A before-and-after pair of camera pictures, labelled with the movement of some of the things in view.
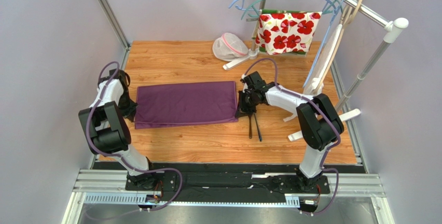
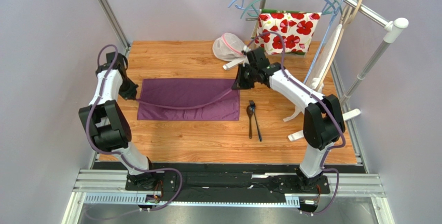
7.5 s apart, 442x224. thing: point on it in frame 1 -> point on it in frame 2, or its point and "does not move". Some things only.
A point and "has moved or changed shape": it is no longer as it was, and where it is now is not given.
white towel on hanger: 314,84 does not move
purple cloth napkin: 185,103 has moved or changed shape
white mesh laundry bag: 228,47 does not move
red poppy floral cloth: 280,32 does not move
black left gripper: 129,112 -> 130,94
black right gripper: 249,109 -> 244,78
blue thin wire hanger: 330,23 does not move
